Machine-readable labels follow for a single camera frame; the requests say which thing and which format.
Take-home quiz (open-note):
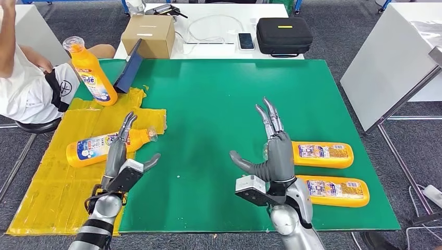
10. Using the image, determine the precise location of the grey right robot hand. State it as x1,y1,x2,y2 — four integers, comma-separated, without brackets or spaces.
229,97,297,183

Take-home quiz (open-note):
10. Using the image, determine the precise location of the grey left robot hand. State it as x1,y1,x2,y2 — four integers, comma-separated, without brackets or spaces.
102,111,161,189

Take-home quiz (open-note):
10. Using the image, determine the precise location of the orange detergent bottle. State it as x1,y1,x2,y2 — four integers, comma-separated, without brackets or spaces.
65,127,159,169
296,174,370,208
62,36,119,107
262,141,354,169

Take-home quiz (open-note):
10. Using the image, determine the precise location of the clear plastic bottle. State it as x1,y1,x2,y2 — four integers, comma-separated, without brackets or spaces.
125,0,148,16

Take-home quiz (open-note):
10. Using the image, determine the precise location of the yellow taped sheet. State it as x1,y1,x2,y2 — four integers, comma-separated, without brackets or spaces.
6,86,168,237

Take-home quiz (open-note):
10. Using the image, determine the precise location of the dark blue folded case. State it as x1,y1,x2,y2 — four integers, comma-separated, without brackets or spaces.
113,37,144,94

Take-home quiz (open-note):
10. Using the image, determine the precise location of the green table mat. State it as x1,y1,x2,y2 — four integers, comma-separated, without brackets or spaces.
73,58,402,234

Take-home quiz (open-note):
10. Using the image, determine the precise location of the person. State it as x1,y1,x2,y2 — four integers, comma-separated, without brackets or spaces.
0,0,116,125

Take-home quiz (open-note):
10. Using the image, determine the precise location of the black smartphone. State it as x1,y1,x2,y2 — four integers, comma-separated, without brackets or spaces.
238,32,255,51

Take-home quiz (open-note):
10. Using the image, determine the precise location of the black zip carrying case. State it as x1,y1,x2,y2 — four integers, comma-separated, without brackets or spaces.
256,17,314,58

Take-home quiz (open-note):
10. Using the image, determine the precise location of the brown cardboard box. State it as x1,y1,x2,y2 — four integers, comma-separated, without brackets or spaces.
120,14,176,59

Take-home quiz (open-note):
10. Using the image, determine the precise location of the black base foot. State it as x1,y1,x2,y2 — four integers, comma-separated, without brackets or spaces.
359,234,398,250

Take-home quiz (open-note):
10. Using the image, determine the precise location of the white side table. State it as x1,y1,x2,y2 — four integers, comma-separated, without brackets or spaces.
340,3,442,227

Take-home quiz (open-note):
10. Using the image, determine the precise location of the white desk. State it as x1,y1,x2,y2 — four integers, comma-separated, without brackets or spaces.
113,3,305,61

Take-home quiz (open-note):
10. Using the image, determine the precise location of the green plastic crate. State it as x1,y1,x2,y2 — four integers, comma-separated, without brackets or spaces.
269,0,296,15

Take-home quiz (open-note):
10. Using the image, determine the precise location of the black handheld device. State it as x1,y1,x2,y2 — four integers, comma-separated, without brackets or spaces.
145,3,189,19

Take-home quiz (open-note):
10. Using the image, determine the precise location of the white cabinet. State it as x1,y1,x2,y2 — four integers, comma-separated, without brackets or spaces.
14,4,71,66

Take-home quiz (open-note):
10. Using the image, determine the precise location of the white power strip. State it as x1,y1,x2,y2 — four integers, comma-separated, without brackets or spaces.
421,185,442,211

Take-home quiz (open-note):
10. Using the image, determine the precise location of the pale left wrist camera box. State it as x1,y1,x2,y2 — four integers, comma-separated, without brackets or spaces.
107,158,145,194

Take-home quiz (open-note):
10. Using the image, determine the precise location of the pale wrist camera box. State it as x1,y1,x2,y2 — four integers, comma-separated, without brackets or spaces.
235,174,287,208
107,158,145,194

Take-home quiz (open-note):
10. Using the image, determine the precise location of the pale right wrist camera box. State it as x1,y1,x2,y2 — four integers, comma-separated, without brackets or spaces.
235,174,287,208

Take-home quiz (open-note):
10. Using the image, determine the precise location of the white floor cable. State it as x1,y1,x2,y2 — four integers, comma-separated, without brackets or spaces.
404,185,442,250

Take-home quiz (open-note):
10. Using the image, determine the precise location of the white looped cable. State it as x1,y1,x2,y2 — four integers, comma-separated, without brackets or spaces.
175,14,246,45

